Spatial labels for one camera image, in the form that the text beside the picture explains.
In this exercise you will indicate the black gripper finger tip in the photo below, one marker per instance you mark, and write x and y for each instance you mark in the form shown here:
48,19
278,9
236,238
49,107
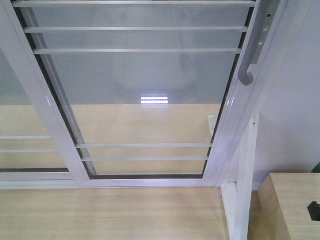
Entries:
314,211

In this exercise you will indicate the grey curved door handle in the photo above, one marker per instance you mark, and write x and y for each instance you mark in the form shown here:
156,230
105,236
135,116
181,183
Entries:
263,20

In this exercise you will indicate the white framed sliding glass door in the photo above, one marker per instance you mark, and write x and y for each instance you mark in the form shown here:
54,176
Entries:
127,89

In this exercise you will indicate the white fixed glass door panel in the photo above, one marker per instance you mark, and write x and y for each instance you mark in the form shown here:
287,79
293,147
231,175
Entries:
27,151

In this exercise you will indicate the aluminium floor door track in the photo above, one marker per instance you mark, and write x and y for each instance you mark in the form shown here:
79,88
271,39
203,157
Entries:
103,183

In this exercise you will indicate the light wooden box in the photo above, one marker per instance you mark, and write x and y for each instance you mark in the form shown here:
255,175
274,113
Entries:
279,208

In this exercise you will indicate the white door frame post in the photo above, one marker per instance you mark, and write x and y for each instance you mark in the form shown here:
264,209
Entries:
273,124

